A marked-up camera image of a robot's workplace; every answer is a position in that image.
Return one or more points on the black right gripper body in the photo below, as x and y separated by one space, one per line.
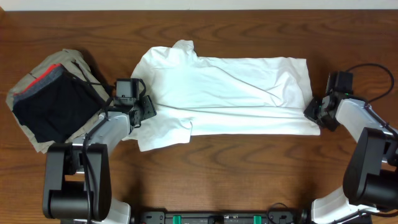
313 111

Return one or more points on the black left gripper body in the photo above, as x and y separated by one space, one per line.
143 109

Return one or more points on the white t-shirt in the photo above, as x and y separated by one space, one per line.
195 96

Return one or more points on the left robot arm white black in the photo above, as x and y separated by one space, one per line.
77 187

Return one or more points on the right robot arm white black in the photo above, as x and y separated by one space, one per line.
367 189

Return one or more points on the beige folded garment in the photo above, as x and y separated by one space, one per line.
74 62

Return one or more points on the black folded garment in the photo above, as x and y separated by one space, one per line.
58 110

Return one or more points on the grey folded garment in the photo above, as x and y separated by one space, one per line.
43 85

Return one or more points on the red folded garment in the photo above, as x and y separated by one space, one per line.
40 77

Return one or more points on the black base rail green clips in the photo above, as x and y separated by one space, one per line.
217 218

